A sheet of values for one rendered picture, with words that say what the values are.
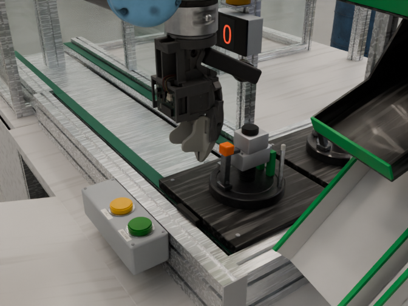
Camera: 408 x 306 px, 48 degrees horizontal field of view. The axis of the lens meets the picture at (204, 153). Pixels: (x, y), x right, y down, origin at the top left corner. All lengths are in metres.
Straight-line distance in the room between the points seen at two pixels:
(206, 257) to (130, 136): 0.53
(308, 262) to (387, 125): 0.22
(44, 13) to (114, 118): 0.55
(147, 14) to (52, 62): 1.29
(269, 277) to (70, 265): 0.36
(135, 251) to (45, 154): 0.57
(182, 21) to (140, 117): 0.67
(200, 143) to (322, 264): 0.25
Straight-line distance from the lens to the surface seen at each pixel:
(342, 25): 4.39
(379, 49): 0.64
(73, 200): 1.06
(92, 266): 0.88
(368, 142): 0.56
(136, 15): 0.46
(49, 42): 1.72
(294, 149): 1.01
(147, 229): 0.77
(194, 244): 0.75
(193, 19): 0.63
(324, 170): 0.95
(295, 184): 0.89
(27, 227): 1.01
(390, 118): 0.58
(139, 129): 1.21
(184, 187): 0.87
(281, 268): 0.76
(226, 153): 0.78
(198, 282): 0.75
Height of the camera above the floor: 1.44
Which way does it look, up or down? 29 degrees down
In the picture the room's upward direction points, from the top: straight up
